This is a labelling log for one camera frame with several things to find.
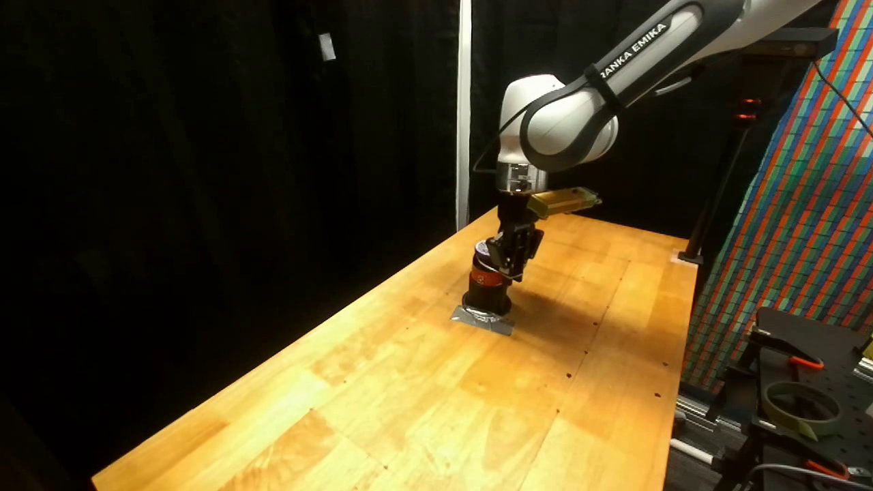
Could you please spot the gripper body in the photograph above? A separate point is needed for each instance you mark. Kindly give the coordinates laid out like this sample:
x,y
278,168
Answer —
x,y
513,215

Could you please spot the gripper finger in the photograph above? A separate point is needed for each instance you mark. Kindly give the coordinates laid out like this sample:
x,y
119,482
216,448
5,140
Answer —
x,y
526,254
498,254

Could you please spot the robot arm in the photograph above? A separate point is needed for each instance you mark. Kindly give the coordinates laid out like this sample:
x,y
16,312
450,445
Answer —
x,y
566,123

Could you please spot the dark cup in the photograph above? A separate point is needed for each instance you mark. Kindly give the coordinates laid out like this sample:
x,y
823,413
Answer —
x,y
487,294

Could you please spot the grey tape patch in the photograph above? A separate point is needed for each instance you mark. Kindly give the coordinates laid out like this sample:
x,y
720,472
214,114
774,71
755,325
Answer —
x,y
487,323

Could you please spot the white pole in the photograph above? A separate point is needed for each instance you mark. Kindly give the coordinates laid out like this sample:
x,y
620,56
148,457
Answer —
x,y
464,116

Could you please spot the white tag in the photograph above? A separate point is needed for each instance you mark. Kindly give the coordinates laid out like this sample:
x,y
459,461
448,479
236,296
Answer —
x,y
327,47

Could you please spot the colourful patterned panel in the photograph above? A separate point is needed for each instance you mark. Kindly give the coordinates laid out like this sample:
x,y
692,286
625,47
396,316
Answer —
x,y
811,225

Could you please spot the roll of tape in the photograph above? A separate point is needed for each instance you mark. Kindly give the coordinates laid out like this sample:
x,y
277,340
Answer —
x,y
777,416

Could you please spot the black curtain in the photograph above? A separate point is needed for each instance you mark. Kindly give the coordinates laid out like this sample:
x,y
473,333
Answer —
x,y
204,170

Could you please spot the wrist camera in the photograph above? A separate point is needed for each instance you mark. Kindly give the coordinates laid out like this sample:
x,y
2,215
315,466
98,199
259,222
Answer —
x,y
565,202

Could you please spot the camera on tripod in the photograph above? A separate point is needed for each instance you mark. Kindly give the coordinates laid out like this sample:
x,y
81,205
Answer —
x,y
740,129

